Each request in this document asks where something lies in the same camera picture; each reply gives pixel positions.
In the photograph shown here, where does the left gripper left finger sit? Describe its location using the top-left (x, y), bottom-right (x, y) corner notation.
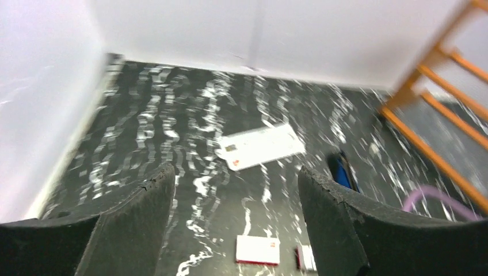
top-left (1, 163), bottom-right (176, 275)

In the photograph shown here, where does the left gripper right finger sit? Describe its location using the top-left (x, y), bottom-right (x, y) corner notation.
top-left (298, 166), bottom-right (487, 275)

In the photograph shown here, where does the silver staple strip tray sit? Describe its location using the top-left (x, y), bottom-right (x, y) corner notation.
top-left (295, 244), bottom-right (317, 272)

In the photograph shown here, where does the red white staple box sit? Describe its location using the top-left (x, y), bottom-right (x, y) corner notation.
top-left (235, 235), bottom-right (280, 266)

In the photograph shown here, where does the orange wooden shelf rack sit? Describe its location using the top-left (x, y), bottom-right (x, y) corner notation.
top-left (379, 1), bottom-right (487, 212)

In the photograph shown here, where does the clear plastic package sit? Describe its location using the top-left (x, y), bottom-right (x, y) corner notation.
top-left (215, 123), bottom-right (306, 171)

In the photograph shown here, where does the aluminium rail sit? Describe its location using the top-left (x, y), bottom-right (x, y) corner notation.
top-left (22, 53), bottom-right (125, 219)

